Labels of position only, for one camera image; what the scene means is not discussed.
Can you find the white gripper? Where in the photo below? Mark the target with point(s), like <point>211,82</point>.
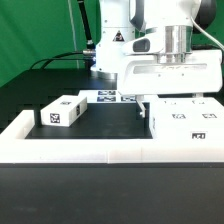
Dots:
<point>144,71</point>

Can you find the white cabinet body box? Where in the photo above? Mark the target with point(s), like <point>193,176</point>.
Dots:
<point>193,129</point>

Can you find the white cabinet door panel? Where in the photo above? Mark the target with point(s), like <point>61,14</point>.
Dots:
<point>208,108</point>

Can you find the white cabinet top block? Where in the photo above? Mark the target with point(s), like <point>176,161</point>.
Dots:
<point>64,110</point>

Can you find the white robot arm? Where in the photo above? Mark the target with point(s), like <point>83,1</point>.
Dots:
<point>170,23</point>

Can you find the white base tag plate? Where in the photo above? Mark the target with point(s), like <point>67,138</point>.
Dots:
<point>105,96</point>

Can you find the white U-shaped obstacle wall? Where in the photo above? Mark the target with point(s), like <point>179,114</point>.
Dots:
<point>16,147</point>

